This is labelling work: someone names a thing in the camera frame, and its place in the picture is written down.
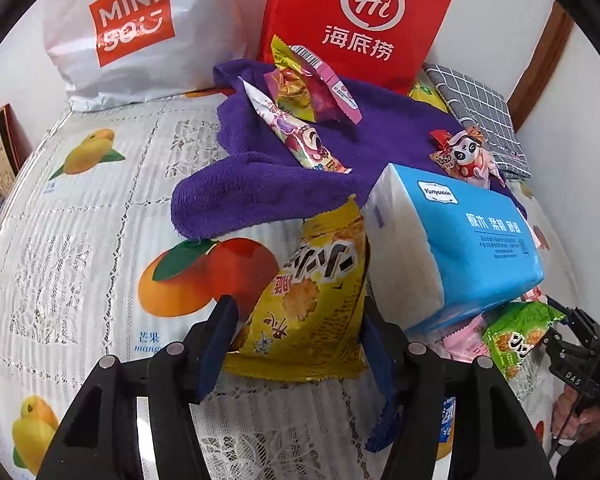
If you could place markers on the white plastic shopping bag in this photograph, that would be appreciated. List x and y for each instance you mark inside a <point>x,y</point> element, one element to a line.
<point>115,35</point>

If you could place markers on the person's right hand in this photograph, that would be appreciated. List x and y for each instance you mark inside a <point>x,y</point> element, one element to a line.
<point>572,417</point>

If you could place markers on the folded grey checked cloth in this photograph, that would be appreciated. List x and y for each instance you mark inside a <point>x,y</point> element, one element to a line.
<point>480,105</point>

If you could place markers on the yellow rainbow candy packet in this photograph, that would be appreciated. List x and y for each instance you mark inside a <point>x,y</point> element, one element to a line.
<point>292,82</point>

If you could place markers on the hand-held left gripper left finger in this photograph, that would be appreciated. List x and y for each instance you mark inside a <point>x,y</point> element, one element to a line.
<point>220,340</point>

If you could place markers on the green snack packet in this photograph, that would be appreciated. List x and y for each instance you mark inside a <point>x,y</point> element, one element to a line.
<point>517,345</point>

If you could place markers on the pale pink snack packet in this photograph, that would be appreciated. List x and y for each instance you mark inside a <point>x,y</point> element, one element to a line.
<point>462,342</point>

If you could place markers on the panda print snack packet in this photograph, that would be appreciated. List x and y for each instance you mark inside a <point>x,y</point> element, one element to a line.
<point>462,155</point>

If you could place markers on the yellow packet with green label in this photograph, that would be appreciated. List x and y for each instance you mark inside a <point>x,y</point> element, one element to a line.
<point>425,92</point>

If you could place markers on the red paper shopping bag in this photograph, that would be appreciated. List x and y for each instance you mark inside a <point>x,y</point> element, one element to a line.
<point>360,25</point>

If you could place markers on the yellow snack packet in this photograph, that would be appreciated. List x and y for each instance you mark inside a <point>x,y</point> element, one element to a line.
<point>305,300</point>

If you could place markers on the long pink white snack packet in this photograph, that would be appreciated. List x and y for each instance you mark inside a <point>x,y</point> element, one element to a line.
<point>295,132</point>

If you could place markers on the brown patterned book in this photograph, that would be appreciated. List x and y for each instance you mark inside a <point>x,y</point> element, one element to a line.
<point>0,145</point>

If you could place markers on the brown wooden door frame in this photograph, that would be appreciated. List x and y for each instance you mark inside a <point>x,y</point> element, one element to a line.
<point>542,65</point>

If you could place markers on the pink barcode snack packet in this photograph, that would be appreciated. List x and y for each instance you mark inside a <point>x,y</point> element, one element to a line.
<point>325,85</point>

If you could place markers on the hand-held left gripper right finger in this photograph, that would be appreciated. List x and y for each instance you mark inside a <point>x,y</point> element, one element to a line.
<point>380,360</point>

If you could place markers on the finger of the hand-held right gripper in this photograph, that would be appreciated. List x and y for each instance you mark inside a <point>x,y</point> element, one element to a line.
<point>562,349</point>
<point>597,334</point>

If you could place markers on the blue tissue pack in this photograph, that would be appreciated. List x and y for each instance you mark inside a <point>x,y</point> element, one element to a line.
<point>455,245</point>

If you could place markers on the purple towel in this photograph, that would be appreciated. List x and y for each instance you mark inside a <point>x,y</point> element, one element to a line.
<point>280,175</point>

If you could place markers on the fruit print tablecloth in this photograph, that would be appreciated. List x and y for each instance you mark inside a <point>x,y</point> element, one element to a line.
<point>105,260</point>

